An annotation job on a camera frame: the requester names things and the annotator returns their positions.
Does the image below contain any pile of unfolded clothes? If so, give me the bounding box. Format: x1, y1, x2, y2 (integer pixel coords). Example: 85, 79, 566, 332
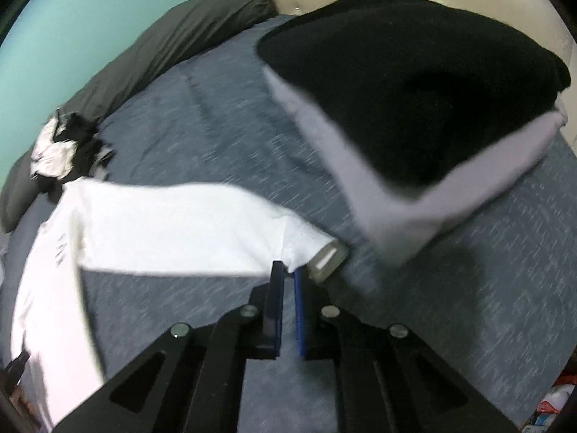
38, 113, 113, 201

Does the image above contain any folded black garment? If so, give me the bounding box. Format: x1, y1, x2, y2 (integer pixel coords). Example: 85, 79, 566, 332
257, 0, 571, 201

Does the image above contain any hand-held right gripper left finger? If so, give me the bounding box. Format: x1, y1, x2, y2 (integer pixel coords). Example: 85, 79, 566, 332
54, 261, 286, 433

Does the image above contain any white long-sleeve shirt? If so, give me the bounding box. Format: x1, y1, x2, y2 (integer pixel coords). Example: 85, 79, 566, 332
9, 179, 350, 429

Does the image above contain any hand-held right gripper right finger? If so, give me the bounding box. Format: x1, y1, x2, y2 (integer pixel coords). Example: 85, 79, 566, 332
294, 268, 519, 433

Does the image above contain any colourful floor clutter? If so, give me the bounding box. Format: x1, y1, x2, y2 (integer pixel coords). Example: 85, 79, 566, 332
536, 372, 577, 429

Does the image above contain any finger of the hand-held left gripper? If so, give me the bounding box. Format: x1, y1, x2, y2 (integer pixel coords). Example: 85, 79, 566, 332
6, 352, 31, 389

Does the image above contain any dark grey rolled duvet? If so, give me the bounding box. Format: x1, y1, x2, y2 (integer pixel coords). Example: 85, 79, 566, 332
0, 0, 278, 233

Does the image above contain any white garment with black trim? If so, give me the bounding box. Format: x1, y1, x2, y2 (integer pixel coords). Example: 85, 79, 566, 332
31, 115, 77, 179

